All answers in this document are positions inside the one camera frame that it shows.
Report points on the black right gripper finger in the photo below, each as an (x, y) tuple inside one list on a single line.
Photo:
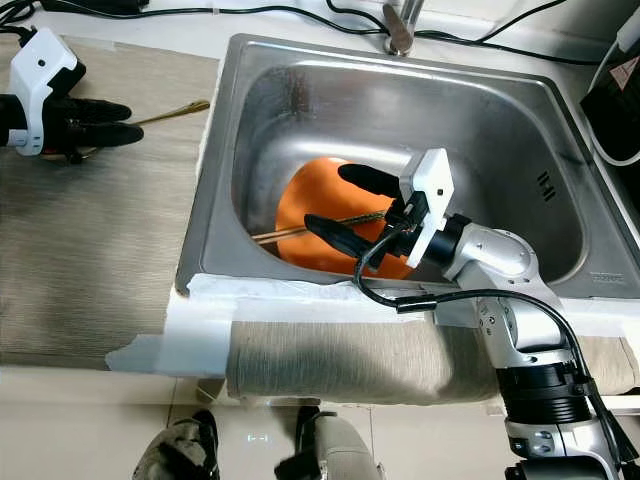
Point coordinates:
[(342, 240), (372, 182)]

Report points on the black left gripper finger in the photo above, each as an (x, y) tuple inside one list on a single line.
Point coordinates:
[(112, 136), (105, 110)]

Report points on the orange plastic plate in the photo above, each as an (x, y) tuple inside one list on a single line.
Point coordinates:
[(305, 195)]

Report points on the wooden chopstick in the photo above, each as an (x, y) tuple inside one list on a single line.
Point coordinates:
[(180, 110), (280, 236)]

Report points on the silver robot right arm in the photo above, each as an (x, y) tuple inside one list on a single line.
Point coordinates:
[(500, 255)]

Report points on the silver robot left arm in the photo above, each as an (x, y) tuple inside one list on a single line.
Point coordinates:
[(8, 120)]

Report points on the black power adapter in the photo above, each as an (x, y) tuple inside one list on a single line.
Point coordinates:
[(90, 4)]

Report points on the beige hanging cloth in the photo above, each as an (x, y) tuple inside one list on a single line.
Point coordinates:
[(350, 365)]

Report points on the stainless steel sink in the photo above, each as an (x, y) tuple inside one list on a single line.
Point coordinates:
[(490, 120)]

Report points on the steel faucet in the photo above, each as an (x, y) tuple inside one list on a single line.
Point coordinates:
[(400, 35)]

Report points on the white paper towel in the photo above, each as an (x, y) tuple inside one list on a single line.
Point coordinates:
[(195, 335)]

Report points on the grey robot right foot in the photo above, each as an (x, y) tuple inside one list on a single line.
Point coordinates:
[(335, 450)]

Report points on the black countertop appliance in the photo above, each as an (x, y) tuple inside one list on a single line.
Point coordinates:
[(615, 105)]

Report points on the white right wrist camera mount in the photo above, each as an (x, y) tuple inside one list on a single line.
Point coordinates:
[(432, 175)]

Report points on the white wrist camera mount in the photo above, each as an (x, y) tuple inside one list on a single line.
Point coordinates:
[(432, 175), (45, 65)]

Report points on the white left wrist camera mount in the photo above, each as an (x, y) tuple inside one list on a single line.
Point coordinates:
[(45, 65)]

